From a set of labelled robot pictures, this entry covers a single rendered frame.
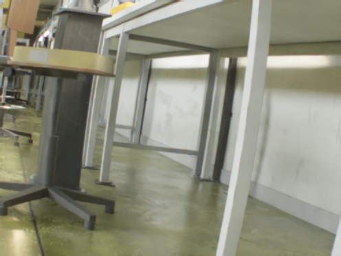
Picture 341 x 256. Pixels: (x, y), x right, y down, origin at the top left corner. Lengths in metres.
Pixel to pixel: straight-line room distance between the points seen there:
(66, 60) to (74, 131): 0.66
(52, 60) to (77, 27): 0.59
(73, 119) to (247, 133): 1.30
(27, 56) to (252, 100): 0.94
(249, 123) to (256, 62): 0.15
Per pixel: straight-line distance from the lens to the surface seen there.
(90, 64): 1.94
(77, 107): 2.54
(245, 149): 1.37
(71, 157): 2.56
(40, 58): 1.98
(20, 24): 2.28
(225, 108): 3.68
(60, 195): 2.07
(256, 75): 1.37
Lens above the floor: 0.50
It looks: 3 degrees down
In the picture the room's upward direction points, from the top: 8 degrees clockwise
